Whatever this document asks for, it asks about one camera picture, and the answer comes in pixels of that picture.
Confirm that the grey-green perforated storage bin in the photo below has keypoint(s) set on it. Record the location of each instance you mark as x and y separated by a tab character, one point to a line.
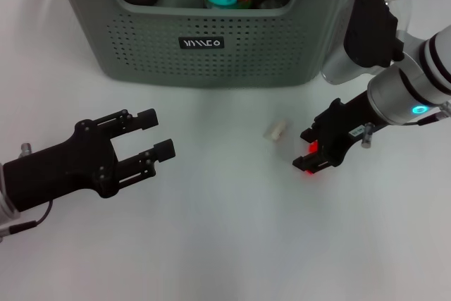
225	68

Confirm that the silver plug on right gripper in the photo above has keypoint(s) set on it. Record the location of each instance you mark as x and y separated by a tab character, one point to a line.
367	135

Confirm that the small red toy brick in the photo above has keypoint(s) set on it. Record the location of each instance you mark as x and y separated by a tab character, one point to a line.
309	173
313	147

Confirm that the white chunky toy brick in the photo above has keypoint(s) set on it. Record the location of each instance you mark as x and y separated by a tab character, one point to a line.
275	130

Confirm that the silver plug on gripper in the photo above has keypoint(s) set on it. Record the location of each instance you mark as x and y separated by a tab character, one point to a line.
367	135
26	149

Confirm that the silver plug on left gripper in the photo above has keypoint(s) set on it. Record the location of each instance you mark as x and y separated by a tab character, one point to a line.
26	149

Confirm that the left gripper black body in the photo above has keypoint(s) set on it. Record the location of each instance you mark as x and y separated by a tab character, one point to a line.
63	170

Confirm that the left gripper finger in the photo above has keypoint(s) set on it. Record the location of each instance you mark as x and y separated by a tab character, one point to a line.
163	149
146	119

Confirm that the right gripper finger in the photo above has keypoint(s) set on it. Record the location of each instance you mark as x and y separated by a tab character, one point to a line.
309	135
311	164

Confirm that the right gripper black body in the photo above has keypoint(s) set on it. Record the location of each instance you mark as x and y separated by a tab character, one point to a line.
345	124

